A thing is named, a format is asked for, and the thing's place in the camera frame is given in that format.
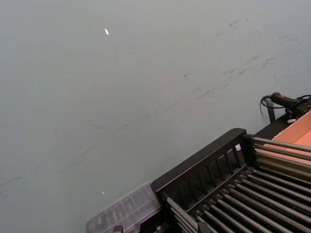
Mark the shallow brown cardboard tray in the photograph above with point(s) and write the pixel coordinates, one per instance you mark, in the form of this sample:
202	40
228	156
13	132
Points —
297	131

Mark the black table cloth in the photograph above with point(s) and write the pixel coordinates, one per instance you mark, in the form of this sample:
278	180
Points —
267	129

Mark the black rack with steel bars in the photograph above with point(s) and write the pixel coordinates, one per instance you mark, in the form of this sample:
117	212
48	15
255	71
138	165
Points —
194	170

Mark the clear plastic case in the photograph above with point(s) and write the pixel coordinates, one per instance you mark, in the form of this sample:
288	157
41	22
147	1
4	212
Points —
126	211

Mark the small white plastic piece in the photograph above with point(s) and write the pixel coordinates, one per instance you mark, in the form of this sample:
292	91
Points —
291	120

